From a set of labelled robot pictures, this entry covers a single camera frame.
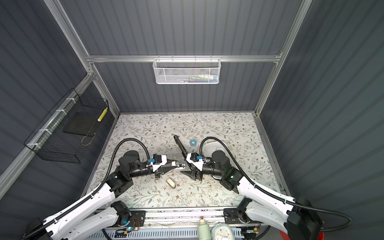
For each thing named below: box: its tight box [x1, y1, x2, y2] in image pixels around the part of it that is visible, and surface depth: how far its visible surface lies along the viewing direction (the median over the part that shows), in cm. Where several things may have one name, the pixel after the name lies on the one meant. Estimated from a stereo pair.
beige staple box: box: [166, 178, 176, 189], surface depth 85 cm
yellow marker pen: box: [97, 107, 108, 122], surface depth 82 cm
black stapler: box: [173, 135, 189, 161], surface depth 101 cm
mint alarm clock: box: [211, 223, 235, 240], surface depth 69 cm
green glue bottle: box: [197, 217, 212, 240], surface depth 66 cm
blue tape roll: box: [189, 139, 198, 147], surface depth 104 cm
